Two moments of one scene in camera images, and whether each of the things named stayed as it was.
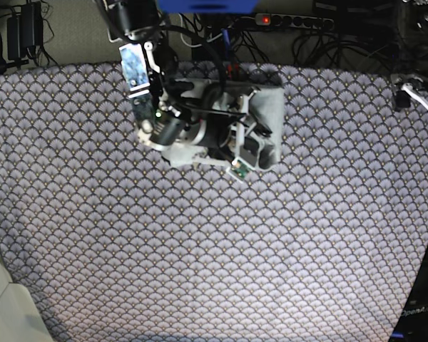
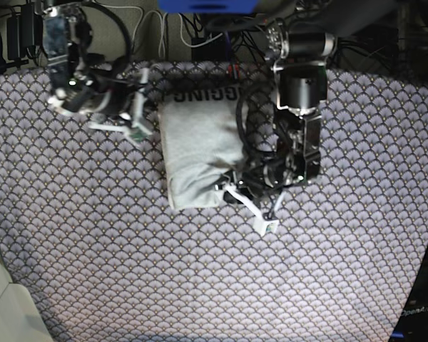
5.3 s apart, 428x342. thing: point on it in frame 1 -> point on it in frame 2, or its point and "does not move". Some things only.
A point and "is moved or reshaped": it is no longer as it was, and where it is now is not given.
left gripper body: [215, 119] -> [110, 96]
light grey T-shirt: [269, 105] is moved or reshaped
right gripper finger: [402, 100] -> [230, 199]
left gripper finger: [245, 100] -> [145, 73]
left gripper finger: [249, 150] -> [125, 115]
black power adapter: [24, 30] does not move
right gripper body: [416, 82] -> [268, 175]
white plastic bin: [11, 313] does not move
